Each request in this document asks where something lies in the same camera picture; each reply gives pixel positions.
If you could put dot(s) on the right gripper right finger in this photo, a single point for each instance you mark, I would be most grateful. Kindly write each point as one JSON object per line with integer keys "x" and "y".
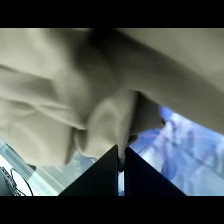
{"x": 146, "y": 181}

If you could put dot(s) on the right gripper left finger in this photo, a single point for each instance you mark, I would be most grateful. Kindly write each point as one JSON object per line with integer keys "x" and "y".
{"x": 100, "y": 180}

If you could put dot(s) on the beige garment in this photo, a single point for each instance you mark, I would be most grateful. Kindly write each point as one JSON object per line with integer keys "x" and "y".
{"x": 83, "y": 93}

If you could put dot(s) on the silver frame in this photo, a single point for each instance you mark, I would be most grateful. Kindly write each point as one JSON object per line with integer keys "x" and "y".
{"x": 20, "y": 170}

